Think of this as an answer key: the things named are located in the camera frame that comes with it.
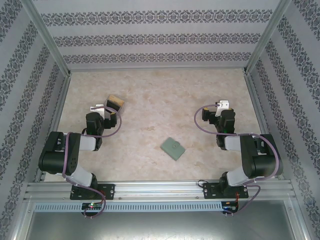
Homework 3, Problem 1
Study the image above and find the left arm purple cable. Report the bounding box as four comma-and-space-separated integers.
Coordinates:
61, 104, 123, 220

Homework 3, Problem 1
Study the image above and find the aluminium table edge rail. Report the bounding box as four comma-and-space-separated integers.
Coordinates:
243, 72, 285, 181
33, 74, 73, 183

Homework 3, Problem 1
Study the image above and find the grey metal panel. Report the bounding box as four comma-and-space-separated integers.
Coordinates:
9, 197, 311, 240

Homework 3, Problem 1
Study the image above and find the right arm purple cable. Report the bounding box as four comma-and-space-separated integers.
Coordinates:
194, 104, 281, 218

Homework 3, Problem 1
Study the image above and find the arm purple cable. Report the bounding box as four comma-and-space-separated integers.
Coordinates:
61, 104, 123, 220
194, 104, 281, 218

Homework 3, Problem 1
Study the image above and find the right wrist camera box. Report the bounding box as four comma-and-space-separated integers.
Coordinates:
215, 100, 230, 118

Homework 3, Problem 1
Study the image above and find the green card holder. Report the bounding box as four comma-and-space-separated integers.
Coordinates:
159, 137, 186, 162

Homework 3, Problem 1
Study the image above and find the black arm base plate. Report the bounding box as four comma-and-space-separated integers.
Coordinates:
70, 183, 116, 201
202, 182, 250, 200

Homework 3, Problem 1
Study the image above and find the aluminium frame post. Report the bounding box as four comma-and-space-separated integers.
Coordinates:
23, 0, 73, 77
242, 0, 293, 76

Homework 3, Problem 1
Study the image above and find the wide aluminium extrusion beam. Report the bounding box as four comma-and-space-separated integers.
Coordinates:
23, 181, 298, 202

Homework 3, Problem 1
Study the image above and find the slotted grey cable duct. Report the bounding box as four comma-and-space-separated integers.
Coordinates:
33, 201, 224, 213

